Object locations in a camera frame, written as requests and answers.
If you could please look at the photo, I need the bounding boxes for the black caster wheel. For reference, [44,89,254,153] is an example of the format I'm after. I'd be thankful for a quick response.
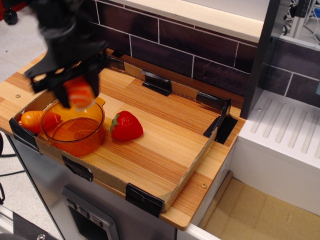
[3,8,18,25]

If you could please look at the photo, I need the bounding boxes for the black cable on floor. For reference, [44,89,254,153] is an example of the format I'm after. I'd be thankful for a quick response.
[0,132,25,203]

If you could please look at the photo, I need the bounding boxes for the red toy strawberry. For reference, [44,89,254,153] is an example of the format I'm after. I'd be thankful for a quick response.
[110,110,144,141]

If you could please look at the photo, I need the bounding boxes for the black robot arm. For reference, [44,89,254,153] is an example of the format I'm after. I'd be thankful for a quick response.
[24,0,108,108]

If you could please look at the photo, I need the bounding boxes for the orange transparent plastic pot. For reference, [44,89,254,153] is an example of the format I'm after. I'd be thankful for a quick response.
[37,97,105,157]

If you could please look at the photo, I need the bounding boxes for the silver toy oven front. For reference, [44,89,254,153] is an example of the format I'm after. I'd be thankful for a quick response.
[7,136,177,240]

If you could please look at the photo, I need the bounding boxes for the orange toy carrot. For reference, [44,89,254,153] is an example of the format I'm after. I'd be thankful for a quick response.
[18,110,61,134]

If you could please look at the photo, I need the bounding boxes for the salmon sushi toy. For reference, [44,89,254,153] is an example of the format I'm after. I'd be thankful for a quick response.
[63,75,95,111]

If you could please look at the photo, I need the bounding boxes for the dark grey vertical post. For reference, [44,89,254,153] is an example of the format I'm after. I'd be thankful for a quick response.
[240,0,290,119]

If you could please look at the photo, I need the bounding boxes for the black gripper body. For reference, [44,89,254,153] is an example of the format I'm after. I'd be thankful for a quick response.
[24,23,109,93]

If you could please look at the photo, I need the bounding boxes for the cardboard fence with black tape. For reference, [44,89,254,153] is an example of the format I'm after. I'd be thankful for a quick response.
[9,68,244,227]

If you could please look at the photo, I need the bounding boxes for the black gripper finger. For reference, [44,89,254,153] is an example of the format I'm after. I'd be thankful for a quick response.
[51,84,71,109]
[83,63,100,98]

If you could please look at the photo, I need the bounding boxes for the white toy sink drainboard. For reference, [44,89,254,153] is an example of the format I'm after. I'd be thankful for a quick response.
[230,91,320,215]

